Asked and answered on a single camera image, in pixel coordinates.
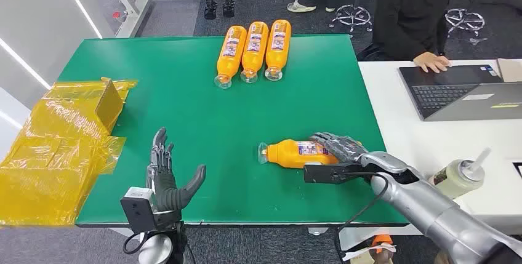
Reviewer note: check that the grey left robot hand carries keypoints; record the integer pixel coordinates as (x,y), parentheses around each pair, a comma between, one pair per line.
(165,188)

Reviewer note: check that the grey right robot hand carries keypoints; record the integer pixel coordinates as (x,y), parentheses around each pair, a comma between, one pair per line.
(341,148)

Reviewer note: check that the orange juice bottle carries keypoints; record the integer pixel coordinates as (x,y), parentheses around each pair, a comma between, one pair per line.
(278,46)
(254,48)
(230,52)
(285,154)

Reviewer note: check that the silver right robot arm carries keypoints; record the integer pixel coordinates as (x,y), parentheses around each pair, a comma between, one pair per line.
(432,209)

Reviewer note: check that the green table mat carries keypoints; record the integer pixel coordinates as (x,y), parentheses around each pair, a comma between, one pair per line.
(228,123)

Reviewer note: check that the white paper scrap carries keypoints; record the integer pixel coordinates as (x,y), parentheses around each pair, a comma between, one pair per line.
(367,252)

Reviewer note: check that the yellow film wrapped carton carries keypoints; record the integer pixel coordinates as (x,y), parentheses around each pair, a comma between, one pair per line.
(57,152)

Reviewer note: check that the pale drink cup with straw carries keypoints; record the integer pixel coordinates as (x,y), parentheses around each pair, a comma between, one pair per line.
(454,178)

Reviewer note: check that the dark grey laptop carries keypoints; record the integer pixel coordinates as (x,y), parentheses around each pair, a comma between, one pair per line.
(448,91)

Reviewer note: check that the person's hand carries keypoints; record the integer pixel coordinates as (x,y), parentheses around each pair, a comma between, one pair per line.
(431,61)

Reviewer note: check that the chrome chair base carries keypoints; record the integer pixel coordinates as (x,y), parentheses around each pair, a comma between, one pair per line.
(351,16)
(465,20)

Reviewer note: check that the black flat device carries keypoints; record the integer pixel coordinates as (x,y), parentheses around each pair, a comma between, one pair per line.
(518,169)

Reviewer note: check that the small red object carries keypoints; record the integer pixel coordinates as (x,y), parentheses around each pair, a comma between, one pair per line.
(117,15)

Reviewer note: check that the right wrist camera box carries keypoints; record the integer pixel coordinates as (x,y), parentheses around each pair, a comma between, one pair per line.
(326,173)

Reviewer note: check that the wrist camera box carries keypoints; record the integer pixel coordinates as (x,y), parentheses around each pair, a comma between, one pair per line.
(326,173)
(136,211)

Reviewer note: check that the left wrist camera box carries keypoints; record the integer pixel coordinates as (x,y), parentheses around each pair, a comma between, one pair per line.
(136,211)

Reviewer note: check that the white metal frame stand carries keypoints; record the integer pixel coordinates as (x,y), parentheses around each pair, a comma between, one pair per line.
(132,5)

